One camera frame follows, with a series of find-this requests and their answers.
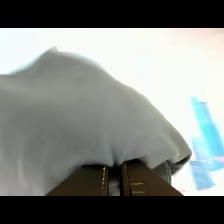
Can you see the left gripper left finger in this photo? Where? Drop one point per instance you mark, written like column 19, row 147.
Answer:
column 85, row 182

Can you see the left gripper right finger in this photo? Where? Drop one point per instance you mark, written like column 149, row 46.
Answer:
column 146, row 181

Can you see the grey shirt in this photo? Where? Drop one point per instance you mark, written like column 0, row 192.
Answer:
column 76, row 120

